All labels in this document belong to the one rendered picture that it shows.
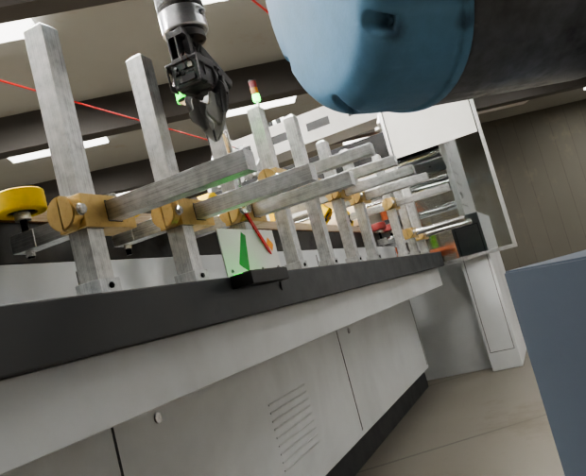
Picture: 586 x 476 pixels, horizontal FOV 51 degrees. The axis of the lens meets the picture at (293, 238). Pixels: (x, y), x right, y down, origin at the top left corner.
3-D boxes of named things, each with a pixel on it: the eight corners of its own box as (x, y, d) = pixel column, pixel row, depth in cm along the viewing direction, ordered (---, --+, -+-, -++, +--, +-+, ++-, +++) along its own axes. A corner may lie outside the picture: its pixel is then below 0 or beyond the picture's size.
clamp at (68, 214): (140, 226, 97) (133, 195, 98) (80, 225, 85) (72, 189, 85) (110, 237, 100) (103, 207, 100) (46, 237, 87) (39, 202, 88)
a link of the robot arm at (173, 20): (175, 30, 126) (215, 10, 122) (180, 53, 125) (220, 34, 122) (148, 16, 118) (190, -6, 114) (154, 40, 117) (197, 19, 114)
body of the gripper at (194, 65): (170, 95, 115) (155, 36, 116) (195, 105, 123) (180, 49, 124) (204, 80, 112) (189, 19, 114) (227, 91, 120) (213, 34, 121)
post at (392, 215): (408, 256, 275) (380, 153, 280) (407, 256, 271) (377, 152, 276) (401, 258, 276) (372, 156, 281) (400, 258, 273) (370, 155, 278)
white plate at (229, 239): (284, 271, 143) (272, 229, 144) (230, 278, 119) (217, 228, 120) (281, 271, 144) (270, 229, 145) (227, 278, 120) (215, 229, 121)
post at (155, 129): (211, 299, 113) (150, 55, 118) (200, 301, 109) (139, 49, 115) (195, 304, 114) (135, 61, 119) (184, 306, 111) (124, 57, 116)
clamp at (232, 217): (267, 221, 144) (263, 200, 144) (241, 220, 131) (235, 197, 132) (247, 229, 146) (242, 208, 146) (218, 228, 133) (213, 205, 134)
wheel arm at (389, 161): (398, 165, 179) (395, 154, 180) (395, 164, 176) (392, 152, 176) (249, 215, 198) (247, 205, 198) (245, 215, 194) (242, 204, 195)
